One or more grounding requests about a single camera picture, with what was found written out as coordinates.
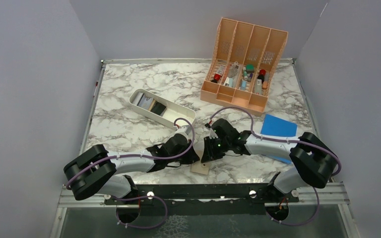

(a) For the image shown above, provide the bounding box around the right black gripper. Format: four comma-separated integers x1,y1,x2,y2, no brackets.
201,135,231,163

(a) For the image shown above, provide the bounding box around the white oblong plastic tray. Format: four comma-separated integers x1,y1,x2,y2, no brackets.
129,88,196,129

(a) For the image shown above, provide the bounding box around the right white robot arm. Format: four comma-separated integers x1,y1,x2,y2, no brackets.
201,119,338,202

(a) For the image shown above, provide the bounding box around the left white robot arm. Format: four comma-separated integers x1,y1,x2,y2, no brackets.
63,130,198,204

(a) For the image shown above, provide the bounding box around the stack of cards in tray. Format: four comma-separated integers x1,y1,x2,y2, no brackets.
132,92,167,116

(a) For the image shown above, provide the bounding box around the blue flat board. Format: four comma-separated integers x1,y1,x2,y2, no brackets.
260,114,298,165

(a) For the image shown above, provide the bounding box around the red capped black bottle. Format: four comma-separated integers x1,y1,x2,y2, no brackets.
211,74,222,83

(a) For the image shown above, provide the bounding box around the orange marker pen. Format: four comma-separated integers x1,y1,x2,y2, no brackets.
262,72,269,90

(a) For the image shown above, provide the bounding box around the green capped bottle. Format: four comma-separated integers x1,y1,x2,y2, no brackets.
245,64,255,73

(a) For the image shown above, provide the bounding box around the red capped bottle right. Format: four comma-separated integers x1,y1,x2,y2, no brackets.
257,69,266,83

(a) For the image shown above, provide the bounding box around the peach plastic desk organizer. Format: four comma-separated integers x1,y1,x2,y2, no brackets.
200,18,288,116

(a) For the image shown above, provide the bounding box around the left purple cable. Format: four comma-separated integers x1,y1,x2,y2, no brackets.
65,118,196,230

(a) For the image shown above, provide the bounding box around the purple cable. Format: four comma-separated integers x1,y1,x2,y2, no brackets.
65,118,196,230
204,106,342,227

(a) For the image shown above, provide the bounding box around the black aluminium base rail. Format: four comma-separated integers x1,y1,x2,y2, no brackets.
58,182,351,218

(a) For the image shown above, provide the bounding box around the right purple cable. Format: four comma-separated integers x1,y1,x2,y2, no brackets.
204,106,342,227

